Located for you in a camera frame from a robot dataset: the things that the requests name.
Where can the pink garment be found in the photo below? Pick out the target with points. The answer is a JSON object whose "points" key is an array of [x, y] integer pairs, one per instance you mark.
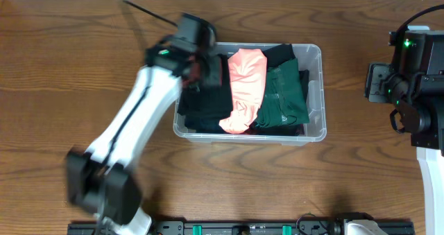
{"points": [[247, 69]]}

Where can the black garment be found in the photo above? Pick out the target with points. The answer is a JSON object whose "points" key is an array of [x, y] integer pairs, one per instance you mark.
{"points": [[282, 53]]}

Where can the clear plastic storage container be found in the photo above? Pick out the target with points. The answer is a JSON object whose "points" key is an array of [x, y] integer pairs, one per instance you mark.
{"points": [[309, 58]]}

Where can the dark green garment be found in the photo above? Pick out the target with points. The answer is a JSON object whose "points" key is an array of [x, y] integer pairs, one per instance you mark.
{"points": [[283, 102]]}

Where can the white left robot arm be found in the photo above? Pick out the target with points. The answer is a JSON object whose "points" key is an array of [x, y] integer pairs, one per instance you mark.
{"points": [[100, 179]]}

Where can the red plaid flannel shirt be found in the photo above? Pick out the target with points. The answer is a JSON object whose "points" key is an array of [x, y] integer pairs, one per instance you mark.
{"points": [[283, 130]]}

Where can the black mounting rail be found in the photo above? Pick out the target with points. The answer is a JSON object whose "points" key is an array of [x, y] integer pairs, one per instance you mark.
{"points": [[307, 224]]}

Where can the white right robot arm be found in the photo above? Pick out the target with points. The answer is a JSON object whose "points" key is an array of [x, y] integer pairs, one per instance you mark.
{"points": [[422, 119]]}

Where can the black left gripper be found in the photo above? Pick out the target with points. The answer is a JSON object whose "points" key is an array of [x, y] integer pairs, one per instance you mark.
{"points": [[214, 77]]}

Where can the dark navy garment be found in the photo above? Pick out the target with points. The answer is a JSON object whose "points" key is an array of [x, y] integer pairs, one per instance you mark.
{"points": [[210, 126]]}

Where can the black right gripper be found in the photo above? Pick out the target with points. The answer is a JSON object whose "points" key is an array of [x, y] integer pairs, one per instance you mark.
{"points": [[383, 77]]}

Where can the black cloth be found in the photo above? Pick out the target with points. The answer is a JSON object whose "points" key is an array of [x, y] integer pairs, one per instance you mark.
{"points": [[208, 103]]}

